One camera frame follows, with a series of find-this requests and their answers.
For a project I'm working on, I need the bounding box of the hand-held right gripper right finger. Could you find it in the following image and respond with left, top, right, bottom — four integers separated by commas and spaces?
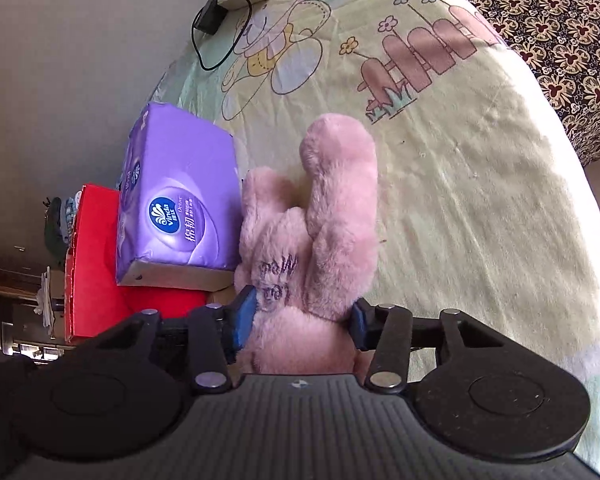
348, 298, 506, 395

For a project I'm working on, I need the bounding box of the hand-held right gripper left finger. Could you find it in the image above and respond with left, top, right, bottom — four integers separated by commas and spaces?
111, 284, 258, 395

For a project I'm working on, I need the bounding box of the pink plush toy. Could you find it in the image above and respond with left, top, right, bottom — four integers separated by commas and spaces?
232, 113, 381, 376

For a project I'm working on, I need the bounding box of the red cardboard box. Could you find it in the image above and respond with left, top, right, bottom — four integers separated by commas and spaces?
62, 183, 236, 343

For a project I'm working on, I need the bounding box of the purple tissue pack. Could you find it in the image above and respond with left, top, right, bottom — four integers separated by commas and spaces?
115, 102, 242, 291

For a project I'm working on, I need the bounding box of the cartoon printed bed sheet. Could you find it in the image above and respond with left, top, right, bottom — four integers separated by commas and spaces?
147, 0, 600, 473

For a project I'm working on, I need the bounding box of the dark wooden furniture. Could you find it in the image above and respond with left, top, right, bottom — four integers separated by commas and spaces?
0, 247, 73, 361

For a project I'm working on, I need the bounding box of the black power adapter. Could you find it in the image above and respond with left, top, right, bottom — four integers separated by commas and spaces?
194, 0, 227, 37

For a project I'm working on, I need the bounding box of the brown floral patterned blanket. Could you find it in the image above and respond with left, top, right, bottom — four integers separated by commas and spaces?
432, 0, 600, 168

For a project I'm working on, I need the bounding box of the black cable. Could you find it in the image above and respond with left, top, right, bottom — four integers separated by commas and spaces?
173, 0, 255, 72

